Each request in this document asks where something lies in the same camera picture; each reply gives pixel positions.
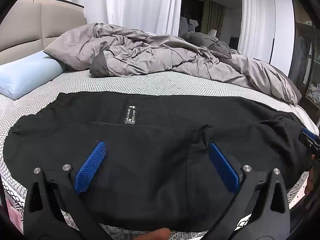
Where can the black pants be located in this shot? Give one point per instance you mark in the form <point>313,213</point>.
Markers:
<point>157,172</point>

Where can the person's right hand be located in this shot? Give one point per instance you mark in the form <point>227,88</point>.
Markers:
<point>310,183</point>

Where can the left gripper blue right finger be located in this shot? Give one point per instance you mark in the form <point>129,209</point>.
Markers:
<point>227,167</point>

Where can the olive green curtain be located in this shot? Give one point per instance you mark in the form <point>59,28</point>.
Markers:
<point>212,17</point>

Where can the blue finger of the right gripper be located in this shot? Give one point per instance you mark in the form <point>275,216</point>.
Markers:
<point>308,138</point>

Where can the white wardrobe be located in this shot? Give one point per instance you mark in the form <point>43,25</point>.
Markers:
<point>279,33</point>

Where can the white curtain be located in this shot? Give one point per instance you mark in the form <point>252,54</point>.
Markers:
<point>151,16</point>

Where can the person's left hand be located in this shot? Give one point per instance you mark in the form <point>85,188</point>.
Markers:
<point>159,234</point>

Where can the light blue pillow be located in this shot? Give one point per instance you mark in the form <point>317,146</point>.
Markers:
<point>22,76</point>

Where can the grey crumpled duvet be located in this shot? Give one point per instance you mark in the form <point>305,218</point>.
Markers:
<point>112,50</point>

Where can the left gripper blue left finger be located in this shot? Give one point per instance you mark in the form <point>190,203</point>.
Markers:
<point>87,171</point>

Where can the open shelf with clutter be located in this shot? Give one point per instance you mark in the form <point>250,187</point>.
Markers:
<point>303,66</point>

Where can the beige upholstered headboard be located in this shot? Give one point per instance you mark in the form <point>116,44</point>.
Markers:
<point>31,25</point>

